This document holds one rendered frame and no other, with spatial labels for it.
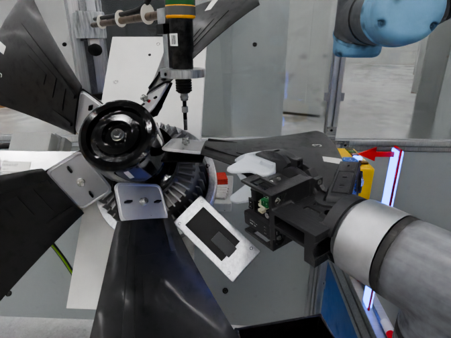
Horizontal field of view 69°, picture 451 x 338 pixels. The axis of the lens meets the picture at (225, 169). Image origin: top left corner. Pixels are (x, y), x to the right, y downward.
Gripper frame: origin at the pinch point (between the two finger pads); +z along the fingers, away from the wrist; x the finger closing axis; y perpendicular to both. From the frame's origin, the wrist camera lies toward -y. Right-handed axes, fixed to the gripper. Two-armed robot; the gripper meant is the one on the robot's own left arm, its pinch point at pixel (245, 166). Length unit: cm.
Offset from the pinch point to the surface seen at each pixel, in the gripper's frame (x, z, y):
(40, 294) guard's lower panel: 94, 120, 41
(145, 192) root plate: 4.6, 11.9, 12.0
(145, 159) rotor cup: -2.3, 8.6, 12.0
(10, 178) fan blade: -1.1, 20.4, 29.3
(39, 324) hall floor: 113, 123, 47
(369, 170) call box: 15.3, 4.9, -39.3
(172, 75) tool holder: -13.3, 9.4, 5.3
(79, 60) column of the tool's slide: -12, 80, 3
